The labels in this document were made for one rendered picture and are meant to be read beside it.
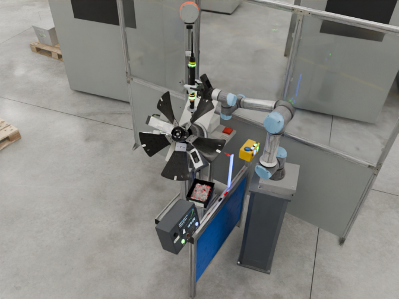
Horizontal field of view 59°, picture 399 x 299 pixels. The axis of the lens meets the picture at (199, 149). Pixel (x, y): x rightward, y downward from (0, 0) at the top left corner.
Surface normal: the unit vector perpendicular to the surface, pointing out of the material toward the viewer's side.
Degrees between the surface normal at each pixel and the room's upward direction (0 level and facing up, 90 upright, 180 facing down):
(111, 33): 90
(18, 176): 0
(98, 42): 90
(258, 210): 90
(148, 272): 0
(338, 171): 90
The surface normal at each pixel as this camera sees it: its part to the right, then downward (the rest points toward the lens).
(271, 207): -0.30, 0.62
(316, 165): -0.53, 0.55
